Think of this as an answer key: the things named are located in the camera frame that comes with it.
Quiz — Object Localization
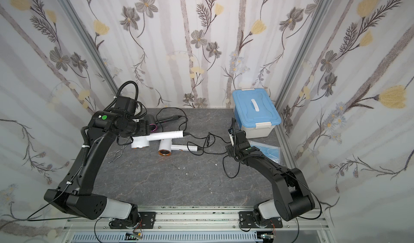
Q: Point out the white hair dryer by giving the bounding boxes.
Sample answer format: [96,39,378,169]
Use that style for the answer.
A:
[158,139,198,156]
[131,130,184,149]

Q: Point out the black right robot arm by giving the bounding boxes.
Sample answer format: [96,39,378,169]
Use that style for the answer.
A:
[226,128,315,227]

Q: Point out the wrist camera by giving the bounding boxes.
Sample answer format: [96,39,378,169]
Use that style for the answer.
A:
[228,128,236,147]
[113,96,138,116]

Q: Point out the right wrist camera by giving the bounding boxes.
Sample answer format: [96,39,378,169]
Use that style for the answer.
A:
[228,128,236,147]

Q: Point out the metal tongs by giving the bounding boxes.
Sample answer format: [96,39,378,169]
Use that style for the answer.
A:
[109,146,126,163]

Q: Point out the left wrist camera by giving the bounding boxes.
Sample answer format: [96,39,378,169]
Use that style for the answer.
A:
[113,96,138,116]

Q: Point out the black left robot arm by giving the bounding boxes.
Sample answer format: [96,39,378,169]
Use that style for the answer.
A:
[44,111,150,229]

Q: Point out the bag of blue face masks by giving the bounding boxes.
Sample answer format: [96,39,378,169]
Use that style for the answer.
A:
[249,141,281,164]

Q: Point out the aluminium mounting rail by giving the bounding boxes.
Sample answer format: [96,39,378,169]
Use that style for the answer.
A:
[59,206,335,243]

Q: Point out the dark grey pink hair dryer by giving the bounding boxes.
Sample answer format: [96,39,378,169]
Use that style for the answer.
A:
[143,114,181,132]

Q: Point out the black cord of grey dryer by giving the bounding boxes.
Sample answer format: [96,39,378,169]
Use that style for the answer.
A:
[155,107,189,136]

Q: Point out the blue lid storage box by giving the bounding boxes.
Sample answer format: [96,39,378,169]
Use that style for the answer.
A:
[232,88,281,139]

